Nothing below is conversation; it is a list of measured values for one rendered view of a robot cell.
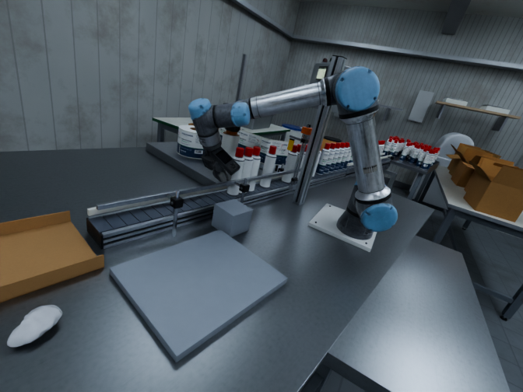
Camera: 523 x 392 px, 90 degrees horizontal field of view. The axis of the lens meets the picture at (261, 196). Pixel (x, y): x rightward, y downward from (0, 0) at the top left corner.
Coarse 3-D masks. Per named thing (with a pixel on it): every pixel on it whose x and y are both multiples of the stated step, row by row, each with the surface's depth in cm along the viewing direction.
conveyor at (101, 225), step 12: (276, 180) 142; (216, 192) 112; (252, 192) 120; (168, 204) 94; (192, 204) 98; (204, 204) 100; (108, 216) 80; (120, 216) 81; (132, 216) 82; (144, 216) 84; (156, 216) 85; (96, 228) 73; (108, 228) 74
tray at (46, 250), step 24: (48, 216) 76; (0, 240) 68; (24, 240) 70; (48, 240) 72; (72, 240) 73; (0, 264) 61; (24, 264) 62; (48, 264) 64; (72, 264) 61; (96, 264) 65; (0, 288) 52; (24, 288) 55
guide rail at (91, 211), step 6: (258, 180) 130; (192, 192) 101; (198, 192) 103; (204, 192) 105; (162, 198) 91; (168, 198) 93; (132, 204) 84; (138, 204) 85; (144, 204) 87; (90, 210) 75; (96, 210) 76; (102, 210) 77; (108, 210) 79; (114, 210) 80
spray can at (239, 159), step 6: (240, 150) 105; (234, 156) 107; (240, 156) 106; (240, 162) 106; (240, 168) 107; (234, 174) 108; (240, 174) 109; (228, 186) 111; (234, 186) 110; (228, 192) 112; (234, 192) 111
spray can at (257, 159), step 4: (256, 148) 112; (260, 148) 113; (256, 152) 113; (252, 156) 114; (256, 156) 114; (256, 160) 114; (260, 160) 116; (252, 164) 114; (256, 164) 115; (252, 168) 115; (256, 168) 115; (252, 172) 116; (256, 172) 116; (252, 176) 116; (252, 180) 117; (252, 184) 118; (252, 188) 119
